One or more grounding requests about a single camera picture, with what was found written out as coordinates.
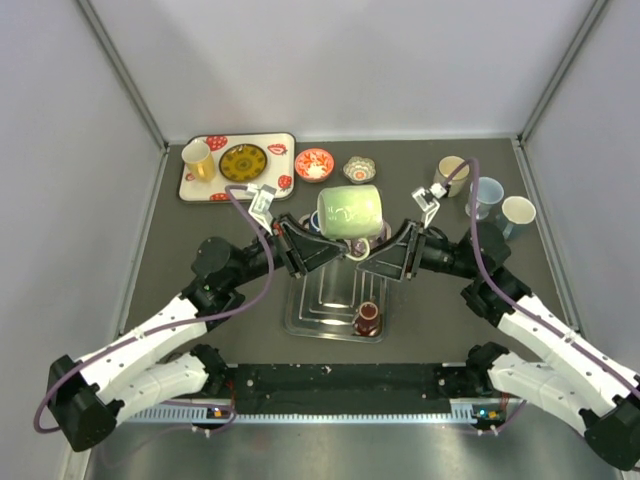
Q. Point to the light green mug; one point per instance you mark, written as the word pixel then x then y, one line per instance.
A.
pixel 350 212

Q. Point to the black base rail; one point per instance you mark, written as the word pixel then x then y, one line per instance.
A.
pixel 334 389

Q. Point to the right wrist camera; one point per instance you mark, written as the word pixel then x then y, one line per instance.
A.
pixel 428 200

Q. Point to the grey blue mug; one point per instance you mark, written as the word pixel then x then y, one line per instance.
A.
pixel 515 215

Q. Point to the cream speckled mug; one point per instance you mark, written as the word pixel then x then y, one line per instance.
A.
pixel 454 168

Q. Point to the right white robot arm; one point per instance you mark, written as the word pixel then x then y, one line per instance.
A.
pixel 572 380

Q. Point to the metal tray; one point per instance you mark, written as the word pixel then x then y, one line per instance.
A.
pixel 324 303

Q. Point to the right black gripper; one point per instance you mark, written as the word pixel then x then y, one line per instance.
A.
pixel 401 256

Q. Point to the yellow mug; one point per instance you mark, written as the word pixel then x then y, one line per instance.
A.
pixel 199 161

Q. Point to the dark red brown mug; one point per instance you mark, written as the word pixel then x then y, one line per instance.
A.
pixel 366 321

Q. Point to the pale blue footed mug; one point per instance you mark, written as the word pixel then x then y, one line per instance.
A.
pixel 490 193

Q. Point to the small flower shaped bowl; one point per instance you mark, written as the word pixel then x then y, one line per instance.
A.
pixel 359 170

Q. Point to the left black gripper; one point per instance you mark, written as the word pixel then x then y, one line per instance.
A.
pixel 315 251

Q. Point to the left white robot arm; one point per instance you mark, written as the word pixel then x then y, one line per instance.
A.
pixel 90 396

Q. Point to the lilac mug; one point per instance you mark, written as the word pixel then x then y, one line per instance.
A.
pixel 361 247

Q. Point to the red patterned bowl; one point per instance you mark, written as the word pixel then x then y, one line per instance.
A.
pixel 314 165

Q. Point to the yellow patterned plate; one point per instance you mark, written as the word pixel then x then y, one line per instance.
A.
pixel 243 163

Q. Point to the strawberry pattern tray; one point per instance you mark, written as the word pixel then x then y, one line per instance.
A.
pixel 280 174

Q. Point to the dark blue mug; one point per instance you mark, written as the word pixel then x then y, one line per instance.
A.
pixel 313 222

